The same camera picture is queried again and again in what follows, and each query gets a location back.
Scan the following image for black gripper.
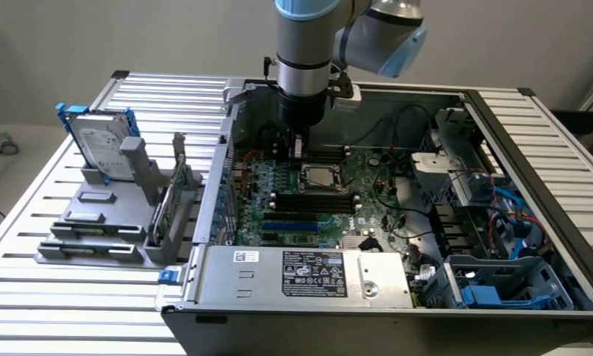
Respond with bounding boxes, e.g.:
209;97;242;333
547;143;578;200
275;90;326;161

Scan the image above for metal CPU socket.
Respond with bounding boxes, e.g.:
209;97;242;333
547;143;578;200
297;162;350;194

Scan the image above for black RAM slot bank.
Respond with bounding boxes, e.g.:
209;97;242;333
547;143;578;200
303;145;351;163
269;191;359;215

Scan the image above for black expansion slot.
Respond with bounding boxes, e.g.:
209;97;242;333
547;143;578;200
262;211;329;223

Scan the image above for green motherboard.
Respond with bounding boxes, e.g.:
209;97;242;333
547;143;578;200
219;142;418;263

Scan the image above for blue expansion slot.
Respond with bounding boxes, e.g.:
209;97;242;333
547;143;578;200
261;220;319;231

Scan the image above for grey metal drive cage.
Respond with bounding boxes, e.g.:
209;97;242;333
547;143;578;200
407;106;518;208

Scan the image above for green graphics card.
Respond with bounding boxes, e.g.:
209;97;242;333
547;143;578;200
146;132;189;248

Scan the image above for silver chipset heat sink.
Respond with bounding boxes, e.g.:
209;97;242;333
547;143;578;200
341;236;377;251

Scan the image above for silver power supply unit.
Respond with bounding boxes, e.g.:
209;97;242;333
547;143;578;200
190;245;417;311

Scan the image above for grey parts rack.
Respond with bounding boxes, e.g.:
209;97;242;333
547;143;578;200
35;135;207;271

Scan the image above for blue case latch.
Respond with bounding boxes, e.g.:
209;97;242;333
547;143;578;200
155;267;182;287

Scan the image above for black box beside table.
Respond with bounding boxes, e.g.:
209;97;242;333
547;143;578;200
546;108;593;139

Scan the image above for open black PC case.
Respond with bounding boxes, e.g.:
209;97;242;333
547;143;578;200
158;76;593;356

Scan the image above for grey disk bay blue latch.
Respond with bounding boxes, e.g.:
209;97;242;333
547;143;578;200
442;254;577;311

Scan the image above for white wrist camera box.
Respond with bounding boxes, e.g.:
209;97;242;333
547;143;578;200
331;84;362;111

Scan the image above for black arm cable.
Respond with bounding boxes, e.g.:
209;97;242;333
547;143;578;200
262;56;279;92

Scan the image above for black looped wire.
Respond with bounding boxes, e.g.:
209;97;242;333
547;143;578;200
350;105;431;150

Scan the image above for hard disk with blue bracket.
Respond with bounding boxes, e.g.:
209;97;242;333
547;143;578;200
55;104;139;183

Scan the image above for blue data wire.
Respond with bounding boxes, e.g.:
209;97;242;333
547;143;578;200
491;184;533;263

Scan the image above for grey caster wheel frame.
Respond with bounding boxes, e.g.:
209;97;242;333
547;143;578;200
0;132;19;156

